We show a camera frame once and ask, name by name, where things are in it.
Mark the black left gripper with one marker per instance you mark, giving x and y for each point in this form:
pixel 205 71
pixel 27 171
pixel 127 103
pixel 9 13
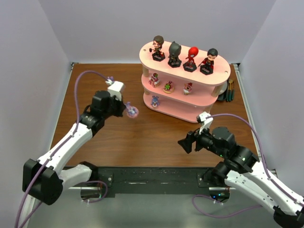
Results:
pixel 121 108

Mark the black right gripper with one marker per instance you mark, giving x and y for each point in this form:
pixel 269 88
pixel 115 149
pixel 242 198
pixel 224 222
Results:
pixel 194 140

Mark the purple bunny toy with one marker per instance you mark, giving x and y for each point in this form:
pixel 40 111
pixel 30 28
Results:
pixel 131 111
pixel 111 78

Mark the red white cake toy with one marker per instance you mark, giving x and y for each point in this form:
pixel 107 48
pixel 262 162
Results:
pixel 154 81

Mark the pink yellow character toy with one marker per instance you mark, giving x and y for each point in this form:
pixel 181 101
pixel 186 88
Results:
pixel 187 89

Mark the pink donut toy green star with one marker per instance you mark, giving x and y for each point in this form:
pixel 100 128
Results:
pixel 169 87

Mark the red spider hero figurine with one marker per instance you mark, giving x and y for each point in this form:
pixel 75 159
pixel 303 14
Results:
pixel 190 64

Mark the black-haired figurine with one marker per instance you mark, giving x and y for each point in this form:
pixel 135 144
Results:
pixel 207 65

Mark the brown-haired hero figurine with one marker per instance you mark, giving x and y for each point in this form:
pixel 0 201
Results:
pixel 156 51

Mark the black bat-masked figurine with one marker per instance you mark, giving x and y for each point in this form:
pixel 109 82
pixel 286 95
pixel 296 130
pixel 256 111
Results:
pixel 174 52

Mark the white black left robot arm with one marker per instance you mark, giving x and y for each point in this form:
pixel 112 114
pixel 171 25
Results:
pixel 45 179

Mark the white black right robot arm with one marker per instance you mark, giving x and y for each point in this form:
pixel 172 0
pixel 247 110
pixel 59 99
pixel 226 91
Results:
pixel 242 170

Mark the pink three-tier oval shelf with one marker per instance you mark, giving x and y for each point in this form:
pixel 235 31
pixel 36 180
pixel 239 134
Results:
pixel 205 88

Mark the dark tools behind shelf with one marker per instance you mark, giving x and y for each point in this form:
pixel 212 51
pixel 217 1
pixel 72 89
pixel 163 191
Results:
pixel 227 91

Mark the purple bunny toy upright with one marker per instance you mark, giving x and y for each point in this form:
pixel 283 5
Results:
pixel 111 78

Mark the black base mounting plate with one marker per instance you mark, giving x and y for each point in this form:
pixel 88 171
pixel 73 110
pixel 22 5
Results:
pixel 158 180

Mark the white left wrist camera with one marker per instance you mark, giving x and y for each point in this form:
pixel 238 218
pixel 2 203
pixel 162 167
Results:
pixel 116 89

